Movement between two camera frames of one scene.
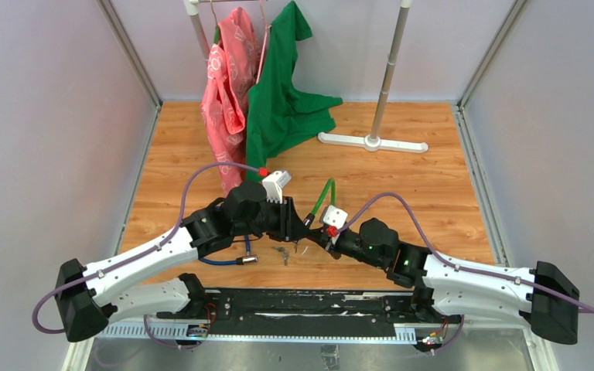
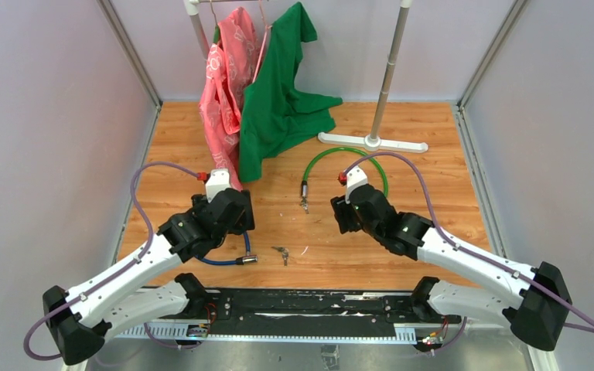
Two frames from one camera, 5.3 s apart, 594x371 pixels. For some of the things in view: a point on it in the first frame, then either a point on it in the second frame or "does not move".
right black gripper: x=327 y=243 → x=343 y=215
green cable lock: x=309 y=218 → x=304 y=201
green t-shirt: x=280 y=114 does not move
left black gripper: x=291 y=226 → x=246 y=222
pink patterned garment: x=230 y=70 does not move
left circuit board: x=198 y=331 does not move
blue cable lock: x=248 y=258 does not move
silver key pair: x=285 y=253 does not move
